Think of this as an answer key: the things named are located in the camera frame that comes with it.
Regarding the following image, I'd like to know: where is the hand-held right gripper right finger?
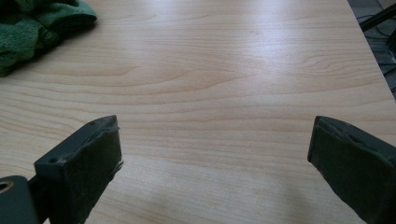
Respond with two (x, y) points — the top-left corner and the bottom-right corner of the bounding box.
(306, 115), (396, 224)

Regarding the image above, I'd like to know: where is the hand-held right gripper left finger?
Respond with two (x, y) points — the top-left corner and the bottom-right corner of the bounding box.
(33, 114), (124, 224)

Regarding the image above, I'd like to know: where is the green fluffy towel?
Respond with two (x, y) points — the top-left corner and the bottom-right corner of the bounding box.
(0, 0), (98, 77)

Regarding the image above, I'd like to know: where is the black metal stand leg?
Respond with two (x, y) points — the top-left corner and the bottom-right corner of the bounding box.
(359, 3), (396, 32)

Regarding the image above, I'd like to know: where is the black cable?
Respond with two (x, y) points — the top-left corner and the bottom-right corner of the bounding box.
(357, 13), (396, 76)

